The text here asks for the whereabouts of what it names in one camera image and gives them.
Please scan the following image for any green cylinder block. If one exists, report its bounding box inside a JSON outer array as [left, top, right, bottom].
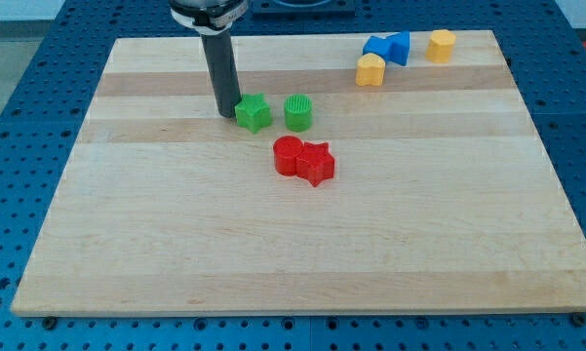
[[284, 94, 312, 132]]

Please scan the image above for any green star block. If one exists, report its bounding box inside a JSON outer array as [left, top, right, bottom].
[[234, 94, 272, 134]]

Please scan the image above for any blue arrow-shaped block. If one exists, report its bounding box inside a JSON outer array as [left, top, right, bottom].
[[386, 31, 410, 66]]

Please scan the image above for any black and silver wrist flange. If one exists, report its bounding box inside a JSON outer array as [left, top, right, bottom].
[[168, 0, 249, 35]]

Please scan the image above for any red star block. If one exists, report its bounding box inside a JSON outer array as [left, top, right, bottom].
[[295, 142, 335, 187]]

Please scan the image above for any red cylinder block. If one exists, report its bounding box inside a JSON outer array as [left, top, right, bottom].
[[273, 136, 304, 176]]

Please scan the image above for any blue cube block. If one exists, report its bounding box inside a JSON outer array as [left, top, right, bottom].
[[362, 36, 392, 61]]

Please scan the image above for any yellow heart block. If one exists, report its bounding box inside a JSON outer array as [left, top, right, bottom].
[[355, 53, 386, 87]]

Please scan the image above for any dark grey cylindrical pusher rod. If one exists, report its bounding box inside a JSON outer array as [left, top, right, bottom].
[[201, 29, 242, 118]]

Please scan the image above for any light wooden board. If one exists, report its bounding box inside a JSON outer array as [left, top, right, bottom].
[[12, 30, 586, 318]]

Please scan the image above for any yellow hexagon block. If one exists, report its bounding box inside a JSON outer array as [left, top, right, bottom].
[[425, 29, 457, 63]]

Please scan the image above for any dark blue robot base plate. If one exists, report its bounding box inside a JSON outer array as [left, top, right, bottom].
[[250, 0, 356, 17]]

